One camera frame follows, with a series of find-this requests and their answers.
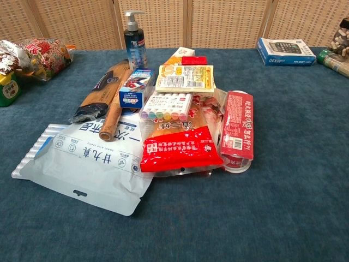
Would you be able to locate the orange and white carton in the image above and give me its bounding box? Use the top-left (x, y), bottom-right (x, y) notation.
top-left (163, 46), bottom-right (196, 67)

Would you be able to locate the brown wooden rolling pin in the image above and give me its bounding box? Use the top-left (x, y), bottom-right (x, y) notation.
top-left (98, 68), bottom-right (137, 143)

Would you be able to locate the yellow and green container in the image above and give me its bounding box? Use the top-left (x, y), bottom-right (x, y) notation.
top-left (0, 71), bottom-right (23, 108)

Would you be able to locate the brown and white snack bag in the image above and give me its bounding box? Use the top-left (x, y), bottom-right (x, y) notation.
top-left (0, 39), bottom-right (31, 76)

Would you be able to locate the red foil packet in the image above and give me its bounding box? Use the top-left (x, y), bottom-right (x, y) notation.
top-left (140, 126), bottom-right (225, 174)

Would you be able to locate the pastel highlighter marker pack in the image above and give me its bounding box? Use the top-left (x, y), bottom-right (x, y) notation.
top-left (139, 92), bottom-right (194, 122)

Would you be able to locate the woven folding screen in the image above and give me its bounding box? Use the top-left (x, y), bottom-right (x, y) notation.
top-left (0, 0), bottom-right (349, 52)

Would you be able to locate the spaghetti packet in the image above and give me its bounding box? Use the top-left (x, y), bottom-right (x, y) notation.
top-left (68, 60), bottom-right (132, 125)

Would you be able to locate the blue carpet table cover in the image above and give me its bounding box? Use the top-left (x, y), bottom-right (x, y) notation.
top-left (0, 47), bottom-right (349, 262)

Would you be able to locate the green cap spice bottle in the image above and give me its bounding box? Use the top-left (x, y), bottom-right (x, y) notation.
top-left (316, 49), bottom-right (349, 79)

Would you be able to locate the dark blue pump bottle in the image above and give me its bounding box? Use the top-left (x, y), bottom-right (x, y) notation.
top-left (123, 10), bottom-right (148, 70)

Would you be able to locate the large white resealable bag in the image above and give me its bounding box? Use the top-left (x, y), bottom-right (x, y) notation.
top-left (11, 117), bottom-right (155, 218)

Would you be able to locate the yellow white snack packet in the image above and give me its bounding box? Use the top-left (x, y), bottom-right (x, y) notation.
top-left (155, 64), bottom-right (216, 97)

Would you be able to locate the red rectangular label tag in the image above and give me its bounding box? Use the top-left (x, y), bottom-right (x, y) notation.
top-left (180, 55), bottom-right (208, 67)

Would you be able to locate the blue calculator box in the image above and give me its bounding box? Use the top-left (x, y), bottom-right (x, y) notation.
top-left (256, 37), bottom-right (317, 67)

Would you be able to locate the blue toothpaste box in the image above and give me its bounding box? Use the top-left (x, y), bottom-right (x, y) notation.
top-left (118, 68), bottom-right (157, 114)

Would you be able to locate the red patterned snack bag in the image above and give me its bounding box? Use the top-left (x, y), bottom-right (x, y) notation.
top-left (18, 38), bottom-right (75, 82)

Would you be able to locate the red sleeve cup pack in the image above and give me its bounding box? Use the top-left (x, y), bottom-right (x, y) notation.
top-left (219, 90), bottom-right (255, 174)

